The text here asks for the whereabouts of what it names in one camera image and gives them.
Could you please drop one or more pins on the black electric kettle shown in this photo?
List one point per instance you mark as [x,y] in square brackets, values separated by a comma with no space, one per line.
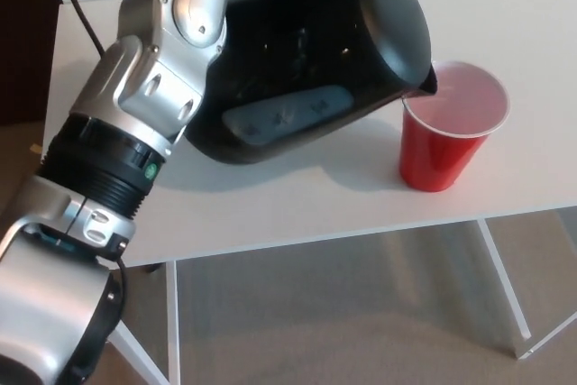
[315,42]

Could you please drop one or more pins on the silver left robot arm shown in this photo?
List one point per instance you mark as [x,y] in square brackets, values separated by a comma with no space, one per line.
[149,65]

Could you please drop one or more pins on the red plastic cup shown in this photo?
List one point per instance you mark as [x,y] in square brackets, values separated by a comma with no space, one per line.
[437,155]

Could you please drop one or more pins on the dark brown furniture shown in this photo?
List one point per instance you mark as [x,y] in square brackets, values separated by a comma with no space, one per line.
[22,42]

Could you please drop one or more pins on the white table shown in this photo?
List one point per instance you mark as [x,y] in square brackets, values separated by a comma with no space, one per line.
[518,42]

